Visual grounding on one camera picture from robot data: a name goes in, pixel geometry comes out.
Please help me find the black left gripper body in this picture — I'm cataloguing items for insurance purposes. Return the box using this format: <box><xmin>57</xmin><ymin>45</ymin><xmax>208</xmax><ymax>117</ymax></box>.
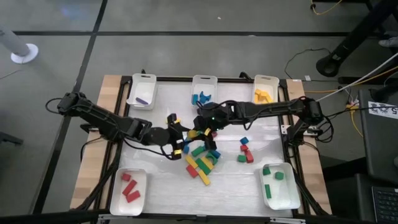
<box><xmin>146</xmin><ymin>123</ymin><xmax>181</xmax><ymax>151</ymax></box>

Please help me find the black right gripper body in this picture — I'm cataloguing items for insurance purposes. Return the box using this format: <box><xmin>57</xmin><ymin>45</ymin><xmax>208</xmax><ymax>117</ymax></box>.
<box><xmin>197</xmin><ymin>102</ymin><xmax>231</xmax><ymax>130</ymax></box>

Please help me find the green arch block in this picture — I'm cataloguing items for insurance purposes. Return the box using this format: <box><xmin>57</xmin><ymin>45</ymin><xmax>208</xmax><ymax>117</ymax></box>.
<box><xmin>205</xmin><ymin>151</ymin><xmax>220</xmax><ymax>166</ymax></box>

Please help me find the green rectangular block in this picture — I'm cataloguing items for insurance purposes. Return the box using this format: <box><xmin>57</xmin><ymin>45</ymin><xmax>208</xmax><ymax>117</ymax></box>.
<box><xmin>190</xmin><ymin>145</ymin><xmax>206</xmax><ymax>157</ymax></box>

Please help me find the blue arch block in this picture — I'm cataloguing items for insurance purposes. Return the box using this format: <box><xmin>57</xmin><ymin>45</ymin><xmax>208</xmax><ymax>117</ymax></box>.
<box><xmin>198</xmin><ymin>91</ymin><xmax>213</xmax><ymax>105</ymax></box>

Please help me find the yellow rectangular block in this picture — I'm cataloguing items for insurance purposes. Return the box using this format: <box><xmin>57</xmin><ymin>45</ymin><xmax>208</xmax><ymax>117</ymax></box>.
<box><xmin>185</xmin><ymin>155</ymin><xmax>199</xmax><ymax>170</ymax></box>
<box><xmin>201</xmin><ymin>156</ymin><xmax>215</xmax><ymax>170</ymax></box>

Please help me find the red rectangular block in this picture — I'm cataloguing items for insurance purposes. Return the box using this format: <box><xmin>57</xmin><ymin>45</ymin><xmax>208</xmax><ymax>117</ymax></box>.
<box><xmin>185</xmin><ymin>164</ymin><xmax>200</xmax><ymax>179</ymax></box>

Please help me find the white plastic bin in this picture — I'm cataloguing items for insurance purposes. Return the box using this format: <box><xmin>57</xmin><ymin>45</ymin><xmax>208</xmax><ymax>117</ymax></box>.
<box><xmin>126</xmin><ymin>73</ymin><xmax>157</xmax><ymax>111</ymax></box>
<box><xmin>251</xmin><ymin>74</ymin><xmax>280</xmax><ymax>105</ymax></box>
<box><xmin>259</xmin><ymin>162</ymin><xmax>302</xmax><ymax>211</ymax></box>
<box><xmin>190</xmin><ymin>74</ymin><xmax>218</xmax><ymax>108</ymax></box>
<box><xmin>109</xmin><ymin>167</ymin><xmax>148</xmax><ymax>217</ymax></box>

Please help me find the yellow long block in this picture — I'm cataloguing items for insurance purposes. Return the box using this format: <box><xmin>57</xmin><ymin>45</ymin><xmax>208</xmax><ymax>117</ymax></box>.
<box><xmin>198</xmin><ymin>169</ymin><xmax>211</xmax><ymax>187</ymax></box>

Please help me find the power strip with plugs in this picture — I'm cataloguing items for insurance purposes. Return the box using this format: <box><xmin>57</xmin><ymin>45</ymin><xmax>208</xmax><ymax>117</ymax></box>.
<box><xmin>345</xmin><ymin>100</ymin><xmax>361</xmax><ymax>113</ymax></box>

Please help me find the white rod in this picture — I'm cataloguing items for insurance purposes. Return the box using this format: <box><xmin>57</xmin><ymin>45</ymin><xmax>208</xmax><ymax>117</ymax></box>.
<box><xmin>316</xmin><ymin>52</ymin><xmax>398</xmax><ymax>103</ymax></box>

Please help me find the black furniture leg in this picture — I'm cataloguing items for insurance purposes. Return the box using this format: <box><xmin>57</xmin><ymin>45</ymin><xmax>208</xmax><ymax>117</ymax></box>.
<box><xmin>0</xmin><ymin>131</ymin><xmax>24</xmax><ymax>146</ymax></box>

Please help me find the grey pole white base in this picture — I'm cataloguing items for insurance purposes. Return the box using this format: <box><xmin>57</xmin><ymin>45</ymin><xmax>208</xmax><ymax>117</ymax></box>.
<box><xmin>0</xmin><ymin>24</ymin><xmax>40</xmax><ymax>65</ymax></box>

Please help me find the black stand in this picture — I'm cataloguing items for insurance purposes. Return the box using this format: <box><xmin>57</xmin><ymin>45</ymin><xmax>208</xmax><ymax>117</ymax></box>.
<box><xmin>315</xmin><ymin>0</ymin><xmax>398</xmax><ymax>78</ymax></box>

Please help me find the white printed sticker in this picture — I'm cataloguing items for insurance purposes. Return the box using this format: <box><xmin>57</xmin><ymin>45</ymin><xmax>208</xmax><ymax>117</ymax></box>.
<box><xmin>368</xmin><ymin>100</ymin><xmax>398</xmax><ymax>121</ymax></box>

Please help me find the black equipment case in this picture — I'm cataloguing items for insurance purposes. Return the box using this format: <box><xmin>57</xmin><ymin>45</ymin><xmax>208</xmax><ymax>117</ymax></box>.
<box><xmin>357</xmin><ymin>89</ymin><xmax>398</xmax><ymax>185</ymax></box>

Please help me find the black laptop keyboard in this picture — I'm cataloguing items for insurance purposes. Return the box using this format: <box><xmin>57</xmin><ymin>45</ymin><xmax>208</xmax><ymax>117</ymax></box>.
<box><xmin>371</xmin><ymin>185</ymin><xmax>398</xmax><ymax>223</ymax></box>

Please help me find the person's shoe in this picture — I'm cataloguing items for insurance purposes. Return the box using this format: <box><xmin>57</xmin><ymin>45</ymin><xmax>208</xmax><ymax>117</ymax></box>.
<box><xmin>378</xmin><ymin>36</ymin><xmax>398</xmax><ymax>48</ymax></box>

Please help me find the black table frame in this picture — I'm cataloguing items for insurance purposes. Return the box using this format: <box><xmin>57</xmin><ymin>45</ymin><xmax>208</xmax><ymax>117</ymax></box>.
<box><xmin>93</xmin><ymin>74</ymin><xmax>315</xmax><ymax>224</ymax></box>

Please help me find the black cable bundle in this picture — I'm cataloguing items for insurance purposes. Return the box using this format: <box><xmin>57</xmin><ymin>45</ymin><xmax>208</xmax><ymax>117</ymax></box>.
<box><xmin>290</xmin><ymin>136</ymin><xmax>330</xmax><ymax>215</ymax></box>
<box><xmin>76</xmin><ymin>136</ymin><xmax>125</xmax><ymax>215</ymax></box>

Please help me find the yellow cable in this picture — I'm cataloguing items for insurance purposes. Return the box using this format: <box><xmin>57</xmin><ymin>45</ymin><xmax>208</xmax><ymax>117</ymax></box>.
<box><xmin>310</xmin><ymin>0</ymin><xmax>343</xmax><ymax>16</ymax></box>
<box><xmin>303</xmin><ymin>65</ymin><xmax>398</xmax><ymax>94</ymax></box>

